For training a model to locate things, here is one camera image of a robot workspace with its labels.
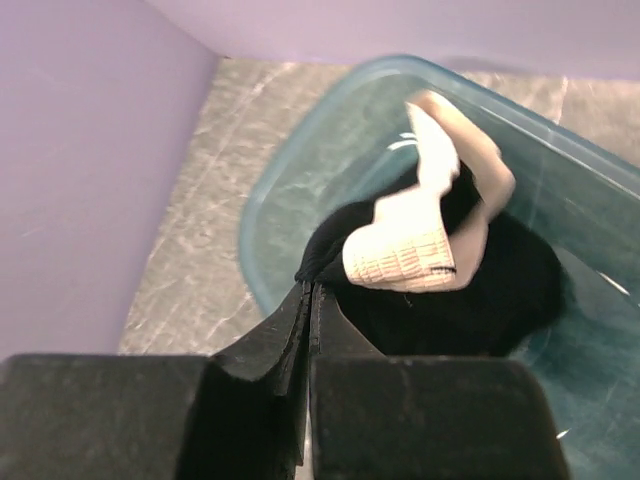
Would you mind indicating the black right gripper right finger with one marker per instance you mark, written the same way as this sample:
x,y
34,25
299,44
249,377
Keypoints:
x,y
331,334

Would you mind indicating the black underwear beige waistband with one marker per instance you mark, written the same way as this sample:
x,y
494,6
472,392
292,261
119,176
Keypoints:
x,y
434,264

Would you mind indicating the teal transparent plastic bin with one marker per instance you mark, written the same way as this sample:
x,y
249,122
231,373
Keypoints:
x,y
581,199

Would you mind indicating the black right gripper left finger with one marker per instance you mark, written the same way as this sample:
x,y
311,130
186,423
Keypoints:
x,y
259,421

